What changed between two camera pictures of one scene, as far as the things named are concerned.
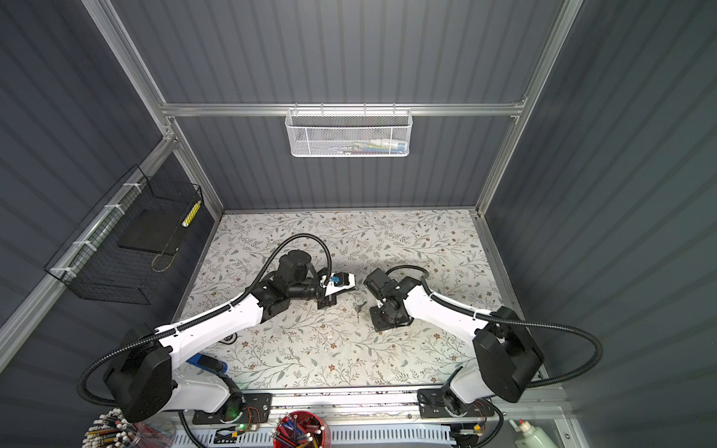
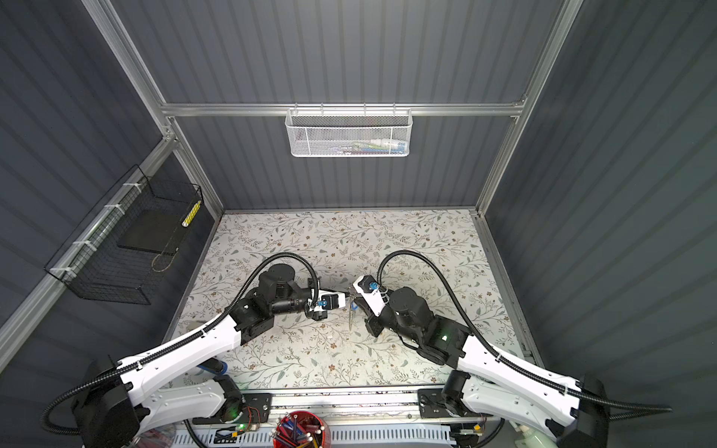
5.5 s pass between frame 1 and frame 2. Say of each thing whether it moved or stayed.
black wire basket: stayed
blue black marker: stayed
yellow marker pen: stayed
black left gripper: moved
